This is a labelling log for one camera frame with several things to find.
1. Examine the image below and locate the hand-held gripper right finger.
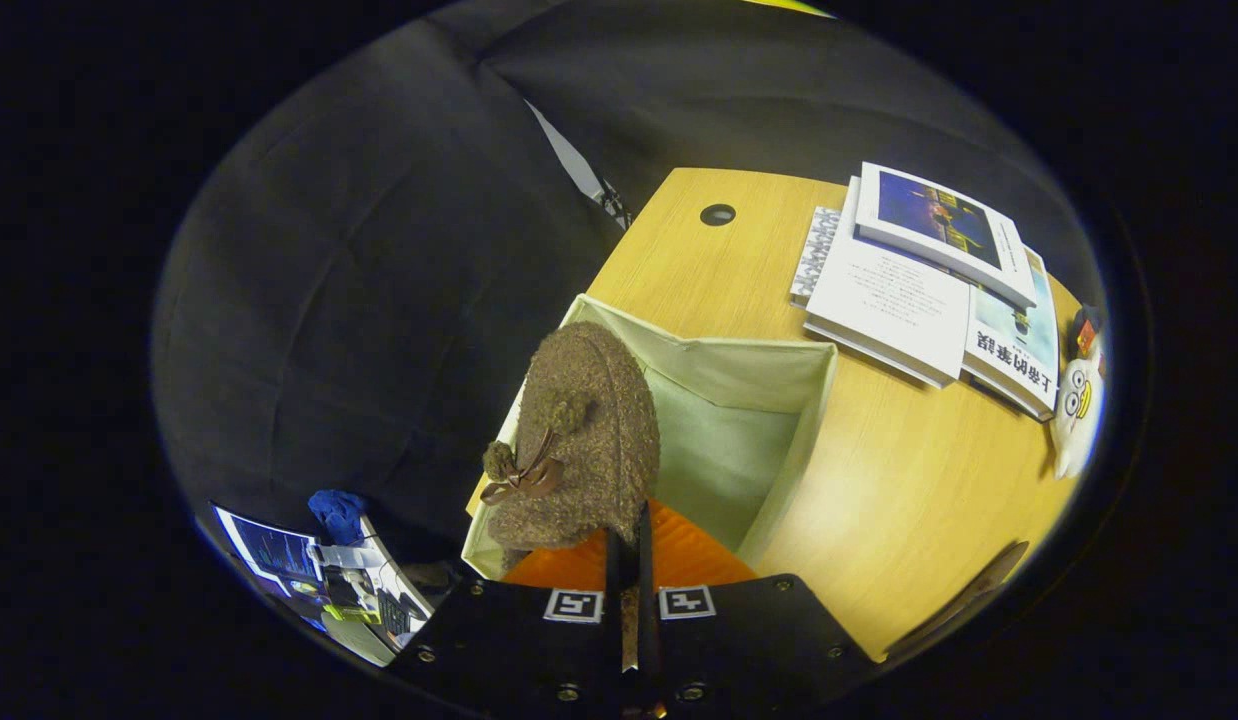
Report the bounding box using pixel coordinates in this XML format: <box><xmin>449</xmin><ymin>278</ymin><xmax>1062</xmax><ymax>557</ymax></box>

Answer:
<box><xmin>634</xmin><ymin>500</ymin><xmax>877</xmax><ymax>720</ymax></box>

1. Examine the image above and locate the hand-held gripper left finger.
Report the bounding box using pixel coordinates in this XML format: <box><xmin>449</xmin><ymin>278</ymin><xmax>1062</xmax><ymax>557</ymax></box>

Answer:
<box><xmin>387</xmin><ymin>528</ymin><xmax>625</xmax><ymax>720</ymax></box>

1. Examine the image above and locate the cream fabric storage box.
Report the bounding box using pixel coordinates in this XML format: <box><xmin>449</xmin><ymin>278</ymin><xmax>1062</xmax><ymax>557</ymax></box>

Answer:
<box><xmin>462</xmin><ymin>293</ymin><xmax>839</xmax><ymax>582</ymax></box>

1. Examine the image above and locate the black computer keyboard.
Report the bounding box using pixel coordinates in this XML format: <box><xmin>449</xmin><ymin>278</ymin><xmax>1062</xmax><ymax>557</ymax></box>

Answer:
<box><xmin>377</xmin><ymin>590</ymin><xmax>416</xmax><ymax>643</ymax></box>

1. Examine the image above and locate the white office desk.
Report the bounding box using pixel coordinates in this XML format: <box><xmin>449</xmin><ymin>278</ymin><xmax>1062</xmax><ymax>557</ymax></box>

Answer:
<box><xmin>317</xmin><ymin>514</ymin><xmax>436</xmax><ymax>668</ymax></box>

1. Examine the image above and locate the blue cloth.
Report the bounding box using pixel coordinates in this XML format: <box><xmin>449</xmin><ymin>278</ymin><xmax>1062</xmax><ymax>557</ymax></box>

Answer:
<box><xmin>308</xmin><ymin>489</ymin><xmax>369</xmax><ymax>547</ymax></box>

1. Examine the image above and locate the computer monitor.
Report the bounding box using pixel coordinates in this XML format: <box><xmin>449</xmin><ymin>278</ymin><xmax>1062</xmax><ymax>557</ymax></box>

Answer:
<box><xmin>212</xmin><ymin>504</ymin><xmax>326</xmax><ymax>602</ymax></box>

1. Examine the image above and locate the white text cover book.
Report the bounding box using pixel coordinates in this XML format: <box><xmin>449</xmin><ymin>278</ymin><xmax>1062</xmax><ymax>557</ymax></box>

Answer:
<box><xmin>803</xmin><ymin>178</ymin><xmax>973</xmax><ymax>390</ymax></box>

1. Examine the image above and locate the black white patterned book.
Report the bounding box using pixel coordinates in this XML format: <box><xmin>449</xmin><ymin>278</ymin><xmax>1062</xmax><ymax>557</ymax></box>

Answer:
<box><xmin>790</xmin><ymin>206</ymin><xmax>843</xmax><ymax>307</ymax></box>

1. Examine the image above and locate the white plush toy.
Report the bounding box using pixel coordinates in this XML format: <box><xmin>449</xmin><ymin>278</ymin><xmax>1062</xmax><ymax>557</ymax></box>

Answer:
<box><xmin>1049</xmin><ymin>352</ymin><xmax>1107</xmax><ymax>480</ymax></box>

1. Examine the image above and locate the blue picture cover book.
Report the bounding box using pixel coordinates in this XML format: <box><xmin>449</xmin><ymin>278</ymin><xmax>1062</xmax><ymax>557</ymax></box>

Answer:
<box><xmin>854</xmin><ymin>161</ymin><xmax>1039</xmax><ymax>310</ymax></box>

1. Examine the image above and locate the grey penguin plush toy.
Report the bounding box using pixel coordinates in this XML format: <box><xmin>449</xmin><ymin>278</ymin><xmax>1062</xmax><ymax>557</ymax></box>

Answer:
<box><xmin>1067</xmin><ymin>305</ymin><xmax>1107</xmax><ymax>358</ymax></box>

